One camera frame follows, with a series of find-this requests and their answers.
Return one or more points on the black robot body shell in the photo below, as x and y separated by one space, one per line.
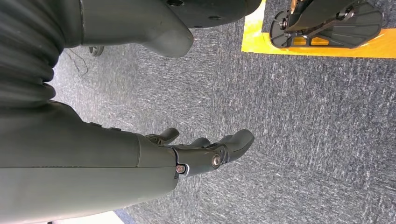
216 12

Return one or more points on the black caster wheel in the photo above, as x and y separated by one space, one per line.
96 51

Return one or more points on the black robot foot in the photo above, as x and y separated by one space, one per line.
349 28

